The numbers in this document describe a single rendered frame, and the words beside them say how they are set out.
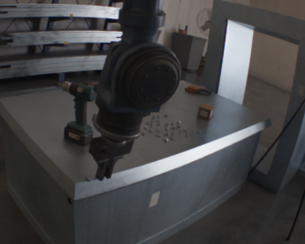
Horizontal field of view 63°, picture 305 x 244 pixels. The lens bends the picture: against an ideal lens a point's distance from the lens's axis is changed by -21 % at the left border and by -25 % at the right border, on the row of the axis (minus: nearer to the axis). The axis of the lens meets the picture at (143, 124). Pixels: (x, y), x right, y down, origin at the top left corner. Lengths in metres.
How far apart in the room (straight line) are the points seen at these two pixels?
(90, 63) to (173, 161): 4.15
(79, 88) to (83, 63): 4.03
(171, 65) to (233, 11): 2.05
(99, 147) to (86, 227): 0.43
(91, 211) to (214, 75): 2.00
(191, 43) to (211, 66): 4.62
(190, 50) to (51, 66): 3.81
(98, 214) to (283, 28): 2.03
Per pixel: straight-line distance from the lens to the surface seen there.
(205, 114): 1.76
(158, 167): 1.18
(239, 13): 2.70
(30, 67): 4.72
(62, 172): 1.00
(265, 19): 2.57
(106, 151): 0.87
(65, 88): 1.20
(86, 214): 1.13
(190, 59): 7.55
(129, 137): 0.84
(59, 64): 4.94
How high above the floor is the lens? 1.16
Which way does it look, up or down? 20 degrees down
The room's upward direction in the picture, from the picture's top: 10 degrees clockwise
